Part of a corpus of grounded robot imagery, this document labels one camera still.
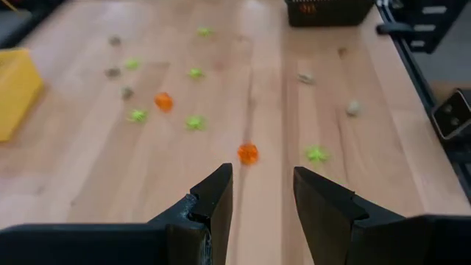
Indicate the black plastic basket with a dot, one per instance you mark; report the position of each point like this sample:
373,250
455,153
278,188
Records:
342,14

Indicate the green plastic spider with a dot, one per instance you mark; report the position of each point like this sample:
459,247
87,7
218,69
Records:
132,63
205,31
195,73
138,115
316,154
195,122

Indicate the yellow plastic basket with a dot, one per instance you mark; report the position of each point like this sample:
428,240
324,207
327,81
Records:
18,95

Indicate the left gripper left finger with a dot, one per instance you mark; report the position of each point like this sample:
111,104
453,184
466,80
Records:
209,221

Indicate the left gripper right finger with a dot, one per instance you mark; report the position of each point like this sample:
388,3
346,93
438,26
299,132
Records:
324,221

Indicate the black table-level camera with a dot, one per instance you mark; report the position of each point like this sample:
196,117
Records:
452,114

